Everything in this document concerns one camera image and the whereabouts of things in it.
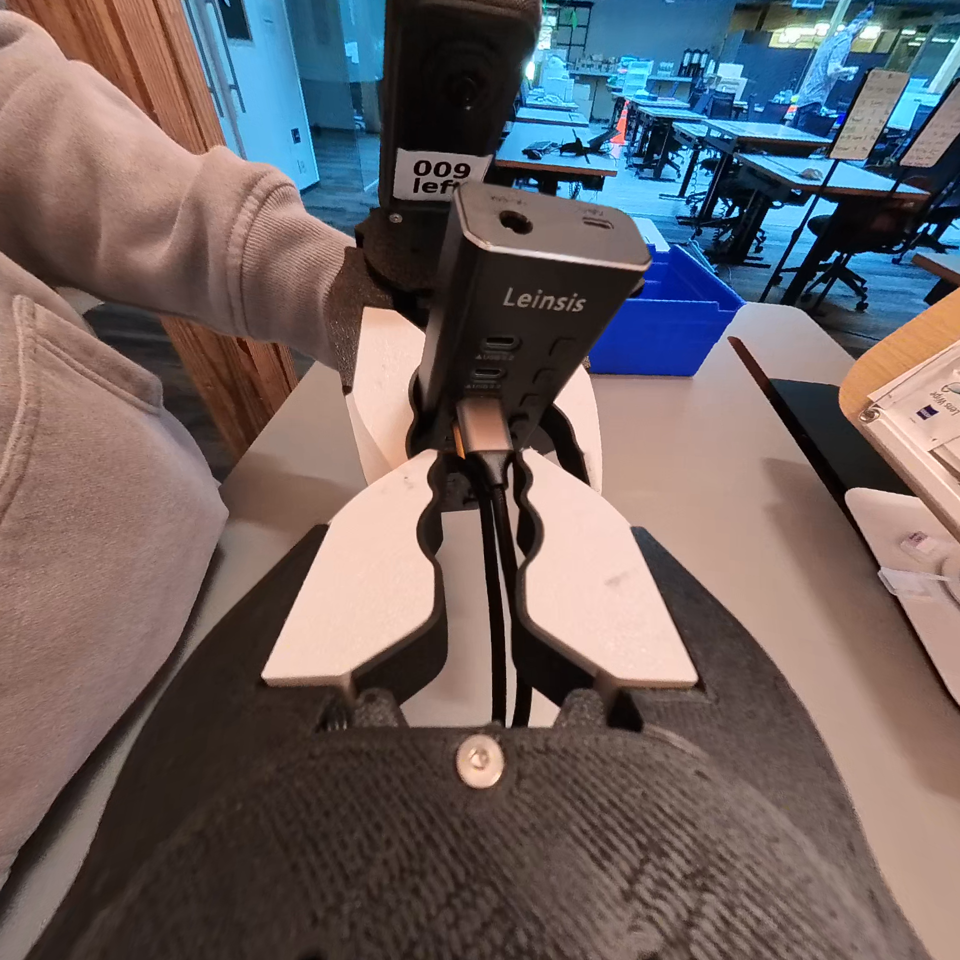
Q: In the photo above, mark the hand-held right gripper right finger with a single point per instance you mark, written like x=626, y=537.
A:
x=600, y=600

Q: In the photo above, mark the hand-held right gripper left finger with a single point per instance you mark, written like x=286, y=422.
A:
x=352, y=592

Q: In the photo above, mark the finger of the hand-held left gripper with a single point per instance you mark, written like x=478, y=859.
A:
x=382, y=390
x=585, y=427

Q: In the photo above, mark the black power bank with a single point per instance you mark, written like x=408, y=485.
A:
x=525, y=300

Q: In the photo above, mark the person's left forearm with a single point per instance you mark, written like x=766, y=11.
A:
x=150, y=210

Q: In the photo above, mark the blue plastic bin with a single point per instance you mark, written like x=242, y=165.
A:
x=660, y=322

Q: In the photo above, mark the wooden office desk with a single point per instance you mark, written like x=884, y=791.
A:
x=540, y=161
x=750, y=135
x=840, y=180

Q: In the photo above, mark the white door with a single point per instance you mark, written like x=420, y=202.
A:
x=262, y=75

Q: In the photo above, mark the orange traffic cone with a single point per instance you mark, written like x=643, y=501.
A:
x=619, y=127

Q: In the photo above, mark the person's grey hoodie torso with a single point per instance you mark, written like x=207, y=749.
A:
x=75, y=525

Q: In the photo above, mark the black office chair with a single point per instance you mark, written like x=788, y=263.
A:
x=840, y=255

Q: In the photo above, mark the wooden document board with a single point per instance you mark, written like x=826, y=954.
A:
x=900, y=337

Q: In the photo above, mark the white stand base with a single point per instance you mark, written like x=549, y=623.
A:
x=930, y=637

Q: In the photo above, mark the white wipe packet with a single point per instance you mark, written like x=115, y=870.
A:
x=922, y=412

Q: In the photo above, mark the whiteboard on stand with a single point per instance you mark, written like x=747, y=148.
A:
x=937, y=127
x=870, y=112

